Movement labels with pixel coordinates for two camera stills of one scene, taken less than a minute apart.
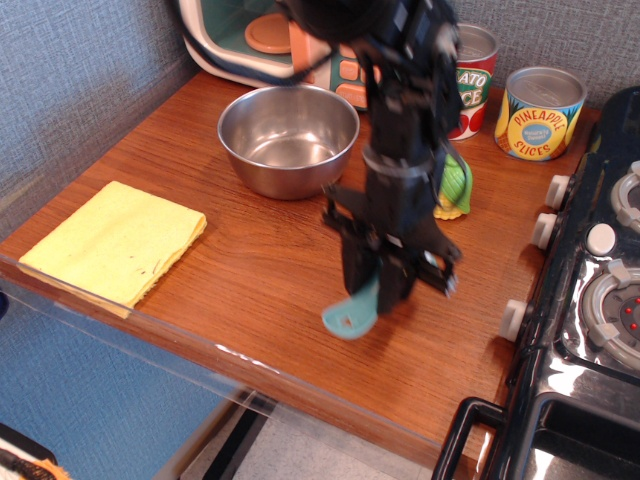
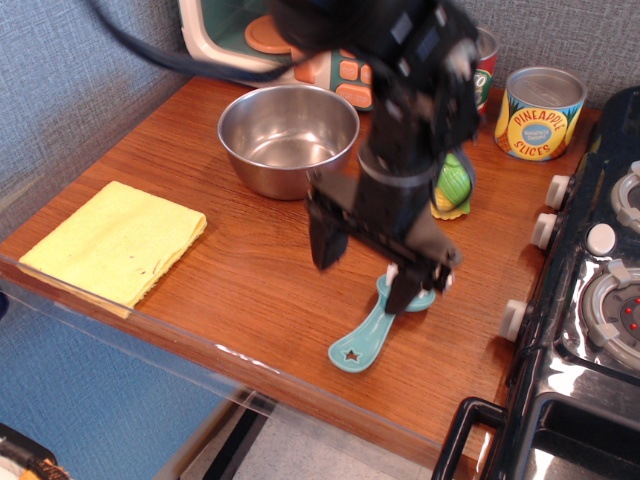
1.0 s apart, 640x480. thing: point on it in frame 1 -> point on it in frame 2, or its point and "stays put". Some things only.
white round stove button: x=600 y=239 stays put
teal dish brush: x=355 y=316 -> x=355 y=349
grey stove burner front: x=610 y=313 stays put
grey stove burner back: x=619 y=195 stays put
